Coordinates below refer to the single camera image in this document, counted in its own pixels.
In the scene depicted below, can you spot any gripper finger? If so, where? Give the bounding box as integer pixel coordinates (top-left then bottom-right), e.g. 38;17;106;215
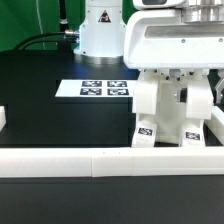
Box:
215;69;224;104

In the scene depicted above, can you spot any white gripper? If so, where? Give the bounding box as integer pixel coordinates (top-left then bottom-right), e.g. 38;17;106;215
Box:
124;0;224;102

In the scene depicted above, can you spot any white chair back frame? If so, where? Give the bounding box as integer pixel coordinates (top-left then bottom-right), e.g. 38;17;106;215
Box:
132;70;213;123

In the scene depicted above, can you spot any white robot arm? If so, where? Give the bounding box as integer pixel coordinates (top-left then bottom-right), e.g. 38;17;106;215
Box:
74;0;224;102

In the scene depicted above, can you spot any white right fence piece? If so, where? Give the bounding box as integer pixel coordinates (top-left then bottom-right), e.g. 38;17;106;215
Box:
205;106;224;146

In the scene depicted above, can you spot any white fence piece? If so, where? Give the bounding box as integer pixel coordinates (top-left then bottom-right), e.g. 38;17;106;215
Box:
205;106;224;146
0;106;6;132

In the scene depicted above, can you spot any white left fence piece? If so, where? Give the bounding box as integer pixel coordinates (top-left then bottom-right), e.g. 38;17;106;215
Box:
0;106;6;132

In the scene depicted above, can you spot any white marker base plate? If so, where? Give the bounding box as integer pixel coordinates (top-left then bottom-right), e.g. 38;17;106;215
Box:
55;79;136;98

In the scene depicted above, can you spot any white front fence rail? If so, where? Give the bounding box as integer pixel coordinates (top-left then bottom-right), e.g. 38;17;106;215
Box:
0;147;224;178

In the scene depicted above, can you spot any black cable with connector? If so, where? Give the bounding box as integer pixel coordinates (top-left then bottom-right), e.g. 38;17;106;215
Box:
13;29;81;51

